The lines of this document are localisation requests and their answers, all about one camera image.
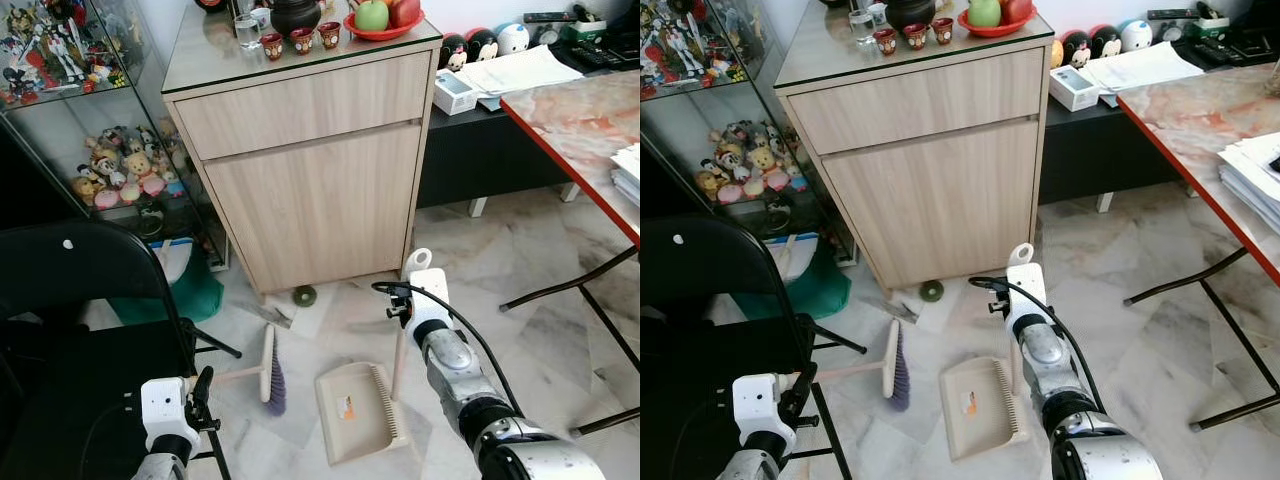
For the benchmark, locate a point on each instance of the beige broom purple bristles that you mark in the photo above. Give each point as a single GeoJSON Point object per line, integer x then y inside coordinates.
{"type": "Point", "coordinates": [268, 365]}
{"type": "Point", "coordinates": [890, 360]}

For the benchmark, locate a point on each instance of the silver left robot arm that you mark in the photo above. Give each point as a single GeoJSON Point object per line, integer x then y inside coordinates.
{"type": "Point", "coordinates": [750, 465]}
{"type": "Point", "coordinates": [160, 465]}

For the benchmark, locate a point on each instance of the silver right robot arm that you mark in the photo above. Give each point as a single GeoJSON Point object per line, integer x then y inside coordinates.
{"type": "Point", "coordinates": [1100, 450]}
{"type": "Point", "coordinates": [530, 455]}

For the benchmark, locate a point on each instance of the green bag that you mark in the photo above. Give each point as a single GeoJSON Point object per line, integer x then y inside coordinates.
{"type": "Point", "coordinates": [825, 290]}
{"type": "Point", "coordinates": [195, 295]}

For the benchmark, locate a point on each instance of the small green disc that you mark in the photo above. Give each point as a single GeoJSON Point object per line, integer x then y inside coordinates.
{"type": "Point", "coordinates": [303, 296]}
{"type": "Point", "coordinates": [931, 291]}

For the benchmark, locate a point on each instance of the black folding chair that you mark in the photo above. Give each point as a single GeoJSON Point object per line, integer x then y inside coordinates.
{"type": "Point", "coordinates": [700, 290]}
{"type": "Point", "coordinates": [70, 290]}

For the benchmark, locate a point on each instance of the pink round plush toy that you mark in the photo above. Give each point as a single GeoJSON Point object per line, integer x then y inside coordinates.
{"type": "Point", "coordinates": [728, 193]}
{"type": "Point", "coordinates": [107, 198]}

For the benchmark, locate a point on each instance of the light wooden cabinet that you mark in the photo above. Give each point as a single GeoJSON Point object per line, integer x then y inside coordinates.
{"type": "Point", "coordinates": [310, 190]}
{"type": "Point", "coordinates": [930, 190]}

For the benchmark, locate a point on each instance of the yellow bear plush toy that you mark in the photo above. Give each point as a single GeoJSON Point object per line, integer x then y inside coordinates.
{"type": "Point", "coordinates": [137, 165]}
{"type": "Point", "coordinates": [763, 160]}

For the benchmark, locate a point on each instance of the white paper stack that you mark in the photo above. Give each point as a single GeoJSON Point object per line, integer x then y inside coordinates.
{"type": "Point", "coordinates": [628, 175]}
{"type": "Point", "coordinates": [1250, 180]}

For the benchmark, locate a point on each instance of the glass display cabinet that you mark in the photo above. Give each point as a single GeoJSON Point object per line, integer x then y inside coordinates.
{"type": "Point", "coordinates": [760, 95]}
{"type": "Point", "coordinates": [130, 95]}

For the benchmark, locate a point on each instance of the marble table red edge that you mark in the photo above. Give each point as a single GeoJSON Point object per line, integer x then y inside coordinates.
{"type": "Point", "coordinates": [590, 125]}
{"type": "Point", "coordinates": [1200, 120]}

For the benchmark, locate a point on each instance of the red patterned cup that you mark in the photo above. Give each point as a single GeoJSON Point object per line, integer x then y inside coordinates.
{"type": "Point", "coordinates": [942, 30]}
{"type": "Point", "coordinates": [885, 41]}
{"type": "Point", "coordinates": [914, 36]}
{"type": "Point", "coordinates": [329, 35]}
{"type": "Point", "coordinates": [301, 40]}
{"type": "Point", "coordinates": [272, 46]}

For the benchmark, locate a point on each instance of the clear drinking glass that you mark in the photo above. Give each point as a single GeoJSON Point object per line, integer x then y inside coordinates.
{"type": "Point", "coordinates": [247, 32]}
{"type": "Point", "coordinates": [862, 25]}

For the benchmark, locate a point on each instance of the black low cabinet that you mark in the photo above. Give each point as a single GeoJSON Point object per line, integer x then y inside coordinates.
{"type": "Point", "coordinates": [1100, 155]}
{"type": "Point", "coordinates": [490, 155]}

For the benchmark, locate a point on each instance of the dark brown teapot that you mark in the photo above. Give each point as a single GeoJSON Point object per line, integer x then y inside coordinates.
{"type": "Point", "coordinates": [296, 15]}
{"type": "Point", "coordinates": [910, 12]}

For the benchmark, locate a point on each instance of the white rectangular carton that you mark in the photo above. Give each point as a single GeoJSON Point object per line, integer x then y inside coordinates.
{"type": "Point", "coordinates": [455, 95]}
{"type": "Point", "coordinates": [1073, 90]}

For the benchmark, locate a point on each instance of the black telephone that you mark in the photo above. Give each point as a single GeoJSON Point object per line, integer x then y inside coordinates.
{"type": "Point", "coordinates": [605, 53]}
{"type": "Point", "coordinates": [1235, 48]}

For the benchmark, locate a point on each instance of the red plate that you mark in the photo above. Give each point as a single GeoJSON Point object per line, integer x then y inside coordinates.
{"type": "Point", "coordinates": [995, 31]}
{"type": "Point", "coordinates": [385, 35]}

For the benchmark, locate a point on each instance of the green apple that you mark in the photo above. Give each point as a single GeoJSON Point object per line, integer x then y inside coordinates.
{"type": "Point", "coordinates": [372, 15]}
{"type": "Point", "coordinates": [984, 12]}

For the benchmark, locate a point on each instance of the green white box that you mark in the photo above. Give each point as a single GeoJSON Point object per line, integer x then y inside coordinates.
{"type": "Point", "coordinates": [1212, 26]}
{"type": "Point", "coordinates": [590, 30]}

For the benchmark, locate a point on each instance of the yellow round toy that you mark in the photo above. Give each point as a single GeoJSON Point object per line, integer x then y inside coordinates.
{"type": "Point", "coordinates": [1056, 53]}

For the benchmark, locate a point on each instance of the black red mickey ball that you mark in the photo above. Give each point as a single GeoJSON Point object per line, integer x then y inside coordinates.
{"type": "Point", "coordinates": [483, 45]}
{"type": "Point", "coordinates": [455, 52]}
{"type": "Point", "coordinates": [1078, 50]}
{"type": "Point", "coordinates": [1105, 42]}

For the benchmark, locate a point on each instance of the white paper sheets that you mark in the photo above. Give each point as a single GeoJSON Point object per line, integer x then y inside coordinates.
{"type": "Point", "coordinates": [1140, 68]}
{"type": "Point", "coordinates": [520, 72]}

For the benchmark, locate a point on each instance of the red apple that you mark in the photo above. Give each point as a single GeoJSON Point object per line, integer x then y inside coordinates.
{"type": "Point", "coordinates": [405, 12]}
{"type": "Point", "coordinates": [1016, 10]}

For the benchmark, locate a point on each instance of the black remote control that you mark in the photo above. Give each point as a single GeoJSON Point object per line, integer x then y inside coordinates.
{"type": "Point", "coordinates": [1172, 14]}
{"type": "Point", "coordinates": [550, 17]}

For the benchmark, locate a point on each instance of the white blue round toy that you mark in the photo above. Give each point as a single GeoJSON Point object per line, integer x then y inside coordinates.
{"type": "Point", "coordinates": [1136, 35]}
{"type": "Point", "coordinates": [513, 38]}

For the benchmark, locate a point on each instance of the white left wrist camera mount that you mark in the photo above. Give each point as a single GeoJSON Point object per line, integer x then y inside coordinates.
{"type": "Point", "coordinates": [755, 400]}
{"type": "Point", "coordinates": [162, 405]}

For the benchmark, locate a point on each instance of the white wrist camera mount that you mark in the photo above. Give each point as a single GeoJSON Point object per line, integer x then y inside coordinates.
{"type": "Point", "coordinates": [1027, 290]}
{"type": "Point", "coordinates": [162, 405]}
{"type": "Point", "coordinates": [755, 400]}
{"type": "Point", "coordinates": [432, 295]}

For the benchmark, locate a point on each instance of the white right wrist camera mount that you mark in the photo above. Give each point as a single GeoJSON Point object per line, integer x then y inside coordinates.
{"type": "Point", "coordinates": [1027, 290]}
{"type": "Point", "coordinates": [432, 295]}

